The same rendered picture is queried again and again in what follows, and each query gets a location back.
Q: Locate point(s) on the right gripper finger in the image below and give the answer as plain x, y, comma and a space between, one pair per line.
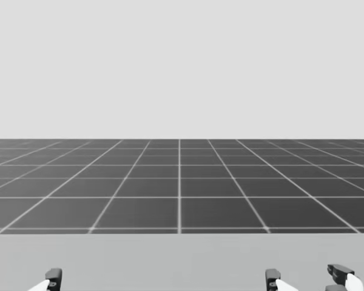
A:
341, 272
272, 276

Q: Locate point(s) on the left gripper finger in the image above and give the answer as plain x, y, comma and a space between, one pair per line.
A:
54, 277

